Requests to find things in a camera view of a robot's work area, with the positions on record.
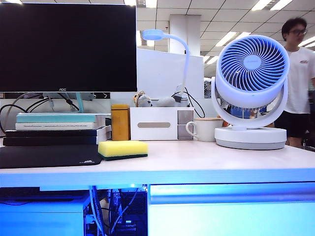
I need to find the yellow sponge with green pad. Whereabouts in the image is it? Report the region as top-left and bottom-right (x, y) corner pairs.
(97, 140), (149, 162)

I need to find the white desk drawer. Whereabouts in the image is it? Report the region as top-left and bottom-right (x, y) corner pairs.
(148, 183), (315, 236)

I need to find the white tissue box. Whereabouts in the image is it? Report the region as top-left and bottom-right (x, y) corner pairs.
(129, 106), (195, 141)

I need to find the grey stone shaped plush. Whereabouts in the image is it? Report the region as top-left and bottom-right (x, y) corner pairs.
(156, 97), (176, 108)

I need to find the small brown white plush toy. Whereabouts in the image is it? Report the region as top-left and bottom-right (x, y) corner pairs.
(133, 90), (153, 108)

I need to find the amber yellow rectangular tin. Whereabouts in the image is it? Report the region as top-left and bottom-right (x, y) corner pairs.
(111, 103), (131, 142)

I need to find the white partition board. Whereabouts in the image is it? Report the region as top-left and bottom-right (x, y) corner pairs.
(137, 48), (205, 99)

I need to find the white ceramic mug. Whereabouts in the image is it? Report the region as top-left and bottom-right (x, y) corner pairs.
(185, 118), (223, 143)

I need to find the grey desk divider panel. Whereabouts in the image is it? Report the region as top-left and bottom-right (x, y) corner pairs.
(0, 97), (215, 118)

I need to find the white background fan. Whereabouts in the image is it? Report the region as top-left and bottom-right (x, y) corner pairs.
(204, 80), (215, 99)

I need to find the white gooseneck desk lamp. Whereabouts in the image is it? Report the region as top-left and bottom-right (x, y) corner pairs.
(142, 29), (191, 106)

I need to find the black computer tower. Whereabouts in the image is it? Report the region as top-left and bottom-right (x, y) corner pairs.
(108, 188), (148, 236)

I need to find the white round desk fan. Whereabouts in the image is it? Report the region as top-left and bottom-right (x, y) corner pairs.
(211, 34), (291, 150)

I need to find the teal covered book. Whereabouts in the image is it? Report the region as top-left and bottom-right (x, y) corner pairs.
(16, 113), (112, 123)

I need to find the white covered book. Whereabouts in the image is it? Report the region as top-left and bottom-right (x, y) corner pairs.
(15, 122), (109, 131)

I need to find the black AOC computer monitor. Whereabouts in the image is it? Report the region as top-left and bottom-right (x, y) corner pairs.
(0, 2), (138, 114)

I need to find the black mouse pad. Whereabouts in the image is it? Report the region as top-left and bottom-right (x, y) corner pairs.
(0, 144), (103, 170)

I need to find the person in white shirt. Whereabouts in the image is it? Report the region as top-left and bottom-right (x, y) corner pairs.
(274, 17), (315, 149)

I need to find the white cabinet unit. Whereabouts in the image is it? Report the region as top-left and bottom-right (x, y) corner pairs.
(0, 196), (91, 236)

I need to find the black flat box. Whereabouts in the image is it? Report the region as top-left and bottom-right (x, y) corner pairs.
(0, 186), (41, 197)

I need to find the black lamp power cable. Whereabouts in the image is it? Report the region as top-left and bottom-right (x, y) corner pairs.
(171, 87), (206, 118)

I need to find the black plugged monitor cable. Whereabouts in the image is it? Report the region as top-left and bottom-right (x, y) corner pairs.
(57, 92), (80, 112)

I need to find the white cable bundle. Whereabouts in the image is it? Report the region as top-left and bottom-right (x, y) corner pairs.
(88, 185), (105, 236)

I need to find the grey monitor cable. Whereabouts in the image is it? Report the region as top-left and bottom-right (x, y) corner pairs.
(4, 92), (39, 117)

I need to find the black looping monitor cable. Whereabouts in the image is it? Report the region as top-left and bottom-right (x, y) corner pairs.
(0, 97), (51, 135)

